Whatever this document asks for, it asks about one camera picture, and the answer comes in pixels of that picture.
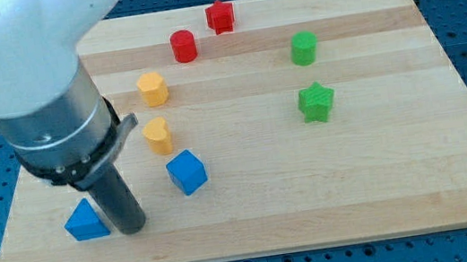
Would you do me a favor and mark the black wrist mounting flange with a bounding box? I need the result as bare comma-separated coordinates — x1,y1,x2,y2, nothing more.
16,99,138,191

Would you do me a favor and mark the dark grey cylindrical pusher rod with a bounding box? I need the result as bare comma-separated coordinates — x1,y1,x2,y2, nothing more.
88,165,146,235

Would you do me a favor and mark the blue triangle block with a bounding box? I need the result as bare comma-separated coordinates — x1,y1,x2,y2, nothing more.
65,198,110,241

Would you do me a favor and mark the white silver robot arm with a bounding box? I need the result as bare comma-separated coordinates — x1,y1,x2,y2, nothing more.
0,0,146,235

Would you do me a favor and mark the yellow heart block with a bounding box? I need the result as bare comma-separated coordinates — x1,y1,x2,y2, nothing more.
143,117,174,155

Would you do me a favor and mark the blue cube block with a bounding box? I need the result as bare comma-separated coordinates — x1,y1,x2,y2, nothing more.
166,150,208,196

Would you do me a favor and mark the yellow hexagon block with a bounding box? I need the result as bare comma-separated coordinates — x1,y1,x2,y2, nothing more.
136,72,169,107

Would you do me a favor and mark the red cylinder block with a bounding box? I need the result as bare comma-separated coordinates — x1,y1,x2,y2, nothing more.
169,30,198,63

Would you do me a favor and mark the red star block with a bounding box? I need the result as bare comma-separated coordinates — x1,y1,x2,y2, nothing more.
205,0,235,35

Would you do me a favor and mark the green star block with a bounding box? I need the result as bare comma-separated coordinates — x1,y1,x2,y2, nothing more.
298,82,335,123

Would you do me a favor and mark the light wooden board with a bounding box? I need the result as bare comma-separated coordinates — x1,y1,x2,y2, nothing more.
0,0,467,262

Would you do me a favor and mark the green cylinder block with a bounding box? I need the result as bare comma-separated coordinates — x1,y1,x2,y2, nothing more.
290,31,317,66

